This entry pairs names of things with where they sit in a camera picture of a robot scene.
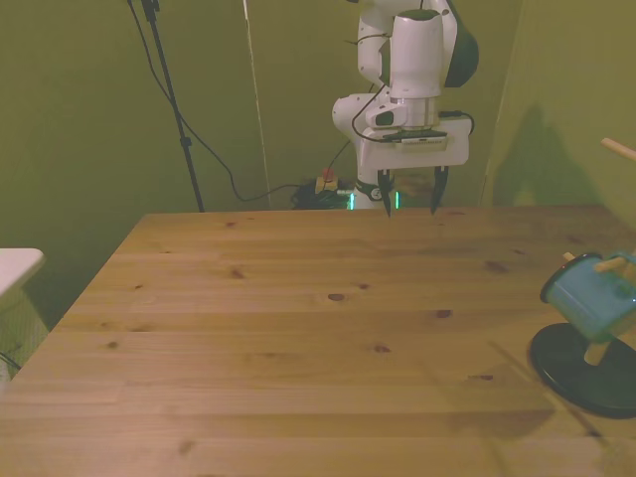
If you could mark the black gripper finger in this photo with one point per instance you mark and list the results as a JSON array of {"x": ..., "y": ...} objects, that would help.
[
  {"x": 438, "y": 191},
  {"x": 385, "y": 191}
]

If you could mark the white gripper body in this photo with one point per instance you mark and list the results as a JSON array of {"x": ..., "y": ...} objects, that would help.
[{"x": 427, "y": 158}]

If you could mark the blue enamel mug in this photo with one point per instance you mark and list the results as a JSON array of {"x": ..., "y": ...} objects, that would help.
[{"x": 586, "y": 303}]

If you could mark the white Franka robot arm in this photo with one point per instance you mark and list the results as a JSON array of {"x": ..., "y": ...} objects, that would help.
[{"x": 415, "y": 59}]

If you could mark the wooden mug tree black base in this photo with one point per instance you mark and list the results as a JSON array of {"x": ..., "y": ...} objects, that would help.
[{"x": 571, "y": 377}]

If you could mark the yellow emergency stop box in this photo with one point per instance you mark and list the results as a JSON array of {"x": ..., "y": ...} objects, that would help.
[{"x": 326, "y": 183}]

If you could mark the black tripod stand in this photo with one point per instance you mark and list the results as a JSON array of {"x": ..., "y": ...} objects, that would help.
[{"x": 171, "y": 94}]

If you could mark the white side table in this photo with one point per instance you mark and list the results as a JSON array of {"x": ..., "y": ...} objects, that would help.
[{"x": 17, "y": 266}]

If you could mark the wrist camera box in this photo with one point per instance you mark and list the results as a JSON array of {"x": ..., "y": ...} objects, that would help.
[{"x": 422, "y": 143}]

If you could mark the white wall trim strip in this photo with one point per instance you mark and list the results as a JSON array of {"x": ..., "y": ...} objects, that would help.
[{"x": 258, "y": 109}]

